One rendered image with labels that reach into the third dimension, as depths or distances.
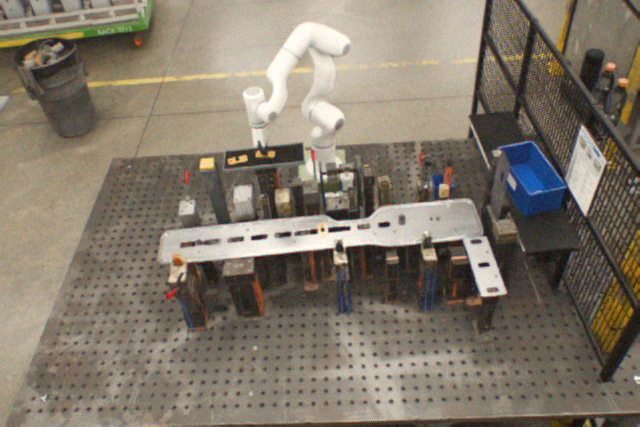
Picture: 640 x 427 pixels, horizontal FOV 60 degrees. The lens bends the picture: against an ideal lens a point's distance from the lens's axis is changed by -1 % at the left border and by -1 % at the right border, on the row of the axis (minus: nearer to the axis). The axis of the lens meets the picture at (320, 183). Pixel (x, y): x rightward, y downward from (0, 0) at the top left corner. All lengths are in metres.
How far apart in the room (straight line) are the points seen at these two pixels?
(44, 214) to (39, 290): 0.71
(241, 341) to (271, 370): 0.19
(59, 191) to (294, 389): 2.84
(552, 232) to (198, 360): 1.55
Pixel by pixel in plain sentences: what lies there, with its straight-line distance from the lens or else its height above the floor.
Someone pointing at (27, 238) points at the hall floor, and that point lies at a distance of 4.40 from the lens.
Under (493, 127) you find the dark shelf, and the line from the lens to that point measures 2.89.
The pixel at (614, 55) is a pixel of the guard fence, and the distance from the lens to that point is 4.30.
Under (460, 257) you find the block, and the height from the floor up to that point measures 0.98.
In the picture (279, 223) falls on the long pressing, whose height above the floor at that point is 1.00.
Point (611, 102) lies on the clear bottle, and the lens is 2.27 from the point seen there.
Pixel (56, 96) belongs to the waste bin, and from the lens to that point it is 4.89.
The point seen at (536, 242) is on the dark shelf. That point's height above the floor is 1.03.
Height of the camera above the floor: 2.81
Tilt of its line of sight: 44 degrees down
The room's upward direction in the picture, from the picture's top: 6 degrees counter-clockwise
